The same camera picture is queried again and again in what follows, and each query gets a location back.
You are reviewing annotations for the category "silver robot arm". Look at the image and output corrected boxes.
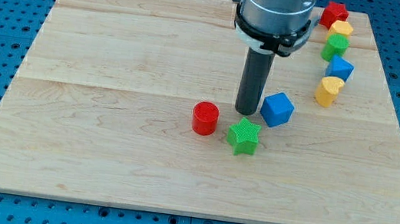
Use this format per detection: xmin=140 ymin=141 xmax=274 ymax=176
xmin=234 ymin=0 xmax=319 ymax=58

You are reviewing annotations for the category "blue cube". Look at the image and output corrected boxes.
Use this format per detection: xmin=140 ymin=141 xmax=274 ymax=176
xmin=260 ymin=92 xmax=294 ymax=127

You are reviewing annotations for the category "blue triangular block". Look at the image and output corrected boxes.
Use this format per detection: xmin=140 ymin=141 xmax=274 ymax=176
xmin=324 ymin=54 xmax=355 ymax=81

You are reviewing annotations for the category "green cylinder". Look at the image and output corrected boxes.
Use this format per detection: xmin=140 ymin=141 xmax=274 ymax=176
xmin=321 ymin=34 xmax=350 ymax=61

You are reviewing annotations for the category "red star block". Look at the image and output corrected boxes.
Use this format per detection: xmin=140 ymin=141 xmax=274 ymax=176
xmin=319 ymin=1 xmax=349 ymax=28

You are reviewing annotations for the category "yellow heart block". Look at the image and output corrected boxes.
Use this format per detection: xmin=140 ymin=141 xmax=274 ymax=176
xmin=314 ymin=76 xmax=345 ymax=107

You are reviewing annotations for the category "red cylinder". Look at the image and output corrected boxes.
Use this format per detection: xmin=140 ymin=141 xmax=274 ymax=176
xmin=191 ymin=101 xmax=220 ymax=136

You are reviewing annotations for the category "wooden board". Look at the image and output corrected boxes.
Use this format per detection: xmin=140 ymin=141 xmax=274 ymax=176
xmin=0 ymin=0 xmax=400 ymax=224

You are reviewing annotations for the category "green star block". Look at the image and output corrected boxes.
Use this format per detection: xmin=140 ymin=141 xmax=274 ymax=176
xmin=226 ymin=117 xmax=262 ymax=156

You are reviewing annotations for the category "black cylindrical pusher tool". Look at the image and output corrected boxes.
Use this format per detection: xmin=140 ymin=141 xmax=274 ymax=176
xmin=235 ymin=48 xmax=274 ymax=116

